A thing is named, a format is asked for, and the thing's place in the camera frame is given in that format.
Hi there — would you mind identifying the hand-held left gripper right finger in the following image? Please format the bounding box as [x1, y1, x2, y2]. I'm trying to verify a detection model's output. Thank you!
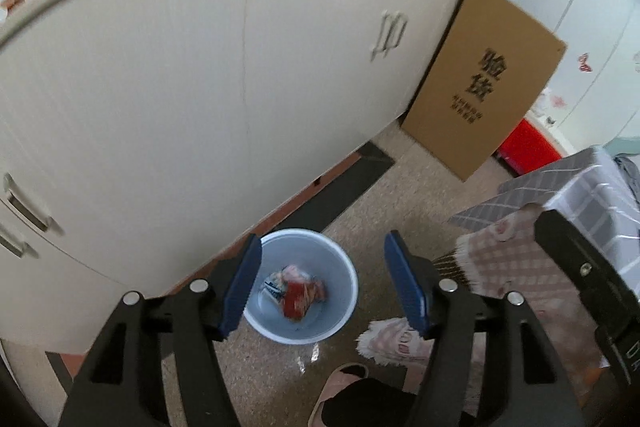
[384, 230, 588, 427]

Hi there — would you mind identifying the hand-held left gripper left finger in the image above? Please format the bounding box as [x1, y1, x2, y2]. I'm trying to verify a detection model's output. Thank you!
[57, 233, 263, 427]

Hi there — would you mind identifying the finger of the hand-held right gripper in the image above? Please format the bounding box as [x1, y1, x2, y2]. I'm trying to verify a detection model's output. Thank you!
[534, 208, 640, 334]

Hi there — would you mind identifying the small blue white packet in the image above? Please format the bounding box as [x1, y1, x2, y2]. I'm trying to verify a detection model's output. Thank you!
[262, 272, 288, 303]

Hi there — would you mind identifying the red snack packet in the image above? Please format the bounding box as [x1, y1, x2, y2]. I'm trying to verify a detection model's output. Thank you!
[280, 279, 328, 320]

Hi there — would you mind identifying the blue plastic bin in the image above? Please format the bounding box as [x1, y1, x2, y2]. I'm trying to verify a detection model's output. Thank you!
[241, 228, 360, 346]

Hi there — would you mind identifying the pink fluffy slipper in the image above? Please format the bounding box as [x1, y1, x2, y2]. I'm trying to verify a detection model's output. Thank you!
[356, 317, 436, 368]

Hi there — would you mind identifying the grey checked tablecloth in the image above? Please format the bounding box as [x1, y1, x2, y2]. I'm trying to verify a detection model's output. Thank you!
[447, 147, 640, 303]

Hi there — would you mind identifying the pink checked fringed cloth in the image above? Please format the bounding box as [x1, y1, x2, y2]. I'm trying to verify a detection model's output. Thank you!
[432, 207, 621, 408]

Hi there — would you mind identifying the red plastic box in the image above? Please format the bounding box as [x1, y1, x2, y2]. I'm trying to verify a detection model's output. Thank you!
[495, 118, 566, 178]

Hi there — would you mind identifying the beige slipper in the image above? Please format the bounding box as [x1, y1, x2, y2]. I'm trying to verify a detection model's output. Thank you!
[307, 362, 371, 427]

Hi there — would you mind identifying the person's black sock foot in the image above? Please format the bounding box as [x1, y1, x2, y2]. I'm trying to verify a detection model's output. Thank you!
[320, 379, 421, 427]

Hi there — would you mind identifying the white low cabinet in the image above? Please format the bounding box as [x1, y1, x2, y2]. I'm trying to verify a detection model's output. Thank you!
[0, 0, 468, 355]

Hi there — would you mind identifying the large cardboard box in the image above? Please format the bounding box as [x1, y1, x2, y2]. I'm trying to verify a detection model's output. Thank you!
[400, 0, 568, 182]

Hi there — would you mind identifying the metal cabinet handle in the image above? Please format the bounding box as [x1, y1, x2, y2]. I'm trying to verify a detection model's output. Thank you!
[0, 219, 38, 258]
[368, 12, 396, 60]
[382, 13, 408, 58]
[2, 174, 56, 233]

